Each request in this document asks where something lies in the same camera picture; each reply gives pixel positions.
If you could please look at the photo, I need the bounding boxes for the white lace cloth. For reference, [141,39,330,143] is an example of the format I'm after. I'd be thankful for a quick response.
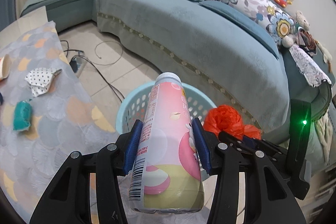
[289,44,332,88]

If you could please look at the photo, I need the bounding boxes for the white power strip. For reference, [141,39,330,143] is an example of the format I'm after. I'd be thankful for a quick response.
[70,54,87,77]

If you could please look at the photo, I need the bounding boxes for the grey scalloped tablecloth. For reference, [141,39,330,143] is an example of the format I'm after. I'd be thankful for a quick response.
[1,22,118,222]

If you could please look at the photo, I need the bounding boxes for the white sheep plush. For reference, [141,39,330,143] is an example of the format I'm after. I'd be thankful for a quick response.
[295,10,310,31]

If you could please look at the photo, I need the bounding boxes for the teal blue sofa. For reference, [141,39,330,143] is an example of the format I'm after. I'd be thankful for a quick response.
[20,0,335,143]

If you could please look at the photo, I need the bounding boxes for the red plastic bag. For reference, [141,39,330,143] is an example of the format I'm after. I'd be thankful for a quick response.
[203,105,261,140]

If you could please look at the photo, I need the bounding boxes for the white heart-print paper bag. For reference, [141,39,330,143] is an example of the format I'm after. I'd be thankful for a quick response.
[25,68,62,98]

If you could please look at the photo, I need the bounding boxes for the teal wrapper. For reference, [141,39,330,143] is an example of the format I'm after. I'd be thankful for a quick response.
[13,101,32,132]

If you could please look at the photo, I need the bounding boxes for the orange paper cup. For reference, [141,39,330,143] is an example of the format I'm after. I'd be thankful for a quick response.
[0,54,11,81]

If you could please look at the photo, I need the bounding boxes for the light blue plastic basket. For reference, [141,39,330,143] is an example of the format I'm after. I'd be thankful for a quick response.
[116,81,216,134]

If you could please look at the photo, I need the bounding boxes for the black floor cable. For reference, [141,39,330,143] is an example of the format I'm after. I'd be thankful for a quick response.
[60,40,124,104]

